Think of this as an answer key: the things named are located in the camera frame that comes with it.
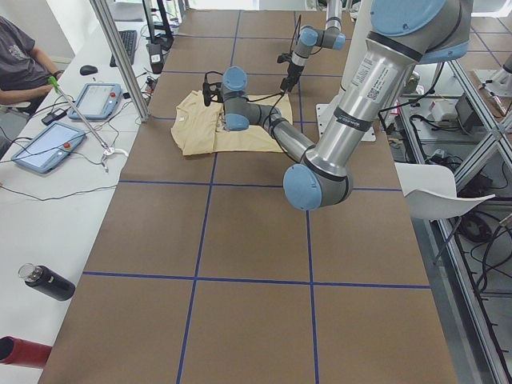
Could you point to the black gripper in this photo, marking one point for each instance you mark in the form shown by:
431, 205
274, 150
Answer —
222, 124
293, 71

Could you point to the aluminium frame post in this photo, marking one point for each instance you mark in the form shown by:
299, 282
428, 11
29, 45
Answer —
114, 41

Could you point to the black computer mouse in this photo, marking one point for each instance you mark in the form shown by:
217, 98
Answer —
88, 70

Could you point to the metal rod green tip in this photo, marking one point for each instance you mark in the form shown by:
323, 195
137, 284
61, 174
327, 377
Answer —
108, 150

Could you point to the red cylinder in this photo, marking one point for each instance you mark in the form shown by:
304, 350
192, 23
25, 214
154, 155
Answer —
20, 352

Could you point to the black keyboard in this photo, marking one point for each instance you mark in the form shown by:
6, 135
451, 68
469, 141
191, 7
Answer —
129, 41

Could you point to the cream long-sleeve printed shirt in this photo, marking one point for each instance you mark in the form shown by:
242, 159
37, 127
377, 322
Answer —
199, 129

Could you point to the blue teach pendant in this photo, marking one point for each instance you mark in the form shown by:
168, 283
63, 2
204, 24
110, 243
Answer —
49, 148
98, 100

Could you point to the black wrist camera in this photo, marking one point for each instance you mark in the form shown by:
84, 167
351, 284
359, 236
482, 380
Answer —
285, 57

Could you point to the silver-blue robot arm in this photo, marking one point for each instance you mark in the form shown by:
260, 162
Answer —
308, 37
402, 34

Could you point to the black water bottle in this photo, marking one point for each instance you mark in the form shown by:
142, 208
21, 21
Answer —
46, 281

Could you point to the seated person grey shirt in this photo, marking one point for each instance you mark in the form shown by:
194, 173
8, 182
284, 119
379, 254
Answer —
25, 69

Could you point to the near blue teach pendant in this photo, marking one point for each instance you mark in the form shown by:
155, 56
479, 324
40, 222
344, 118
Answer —
49, 148

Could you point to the white plastic chair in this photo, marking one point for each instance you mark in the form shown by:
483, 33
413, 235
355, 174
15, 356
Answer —
430, 192

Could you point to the far blue teach pendant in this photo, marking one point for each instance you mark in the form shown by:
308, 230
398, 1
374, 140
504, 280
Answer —
98, 100

